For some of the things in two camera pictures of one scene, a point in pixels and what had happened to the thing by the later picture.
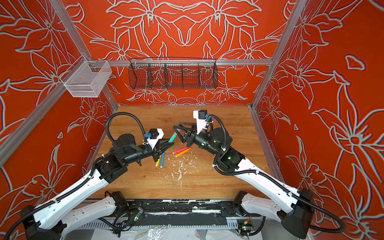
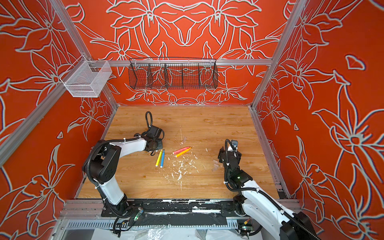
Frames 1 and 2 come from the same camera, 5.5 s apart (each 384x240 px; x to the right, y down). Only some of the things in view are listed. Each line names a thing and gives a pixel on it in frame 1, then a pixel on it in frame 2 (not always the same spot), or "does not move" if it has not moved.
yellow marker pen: x=157 y=163 does not move
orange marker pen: x=181 y=153 does not move
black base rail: x=178 y=211 does not move
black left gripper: x=160 y=149 → x=160 y=144
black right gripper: x=191 y=135 → x=221 y=154
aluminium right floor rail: x=272 y=160 does not move
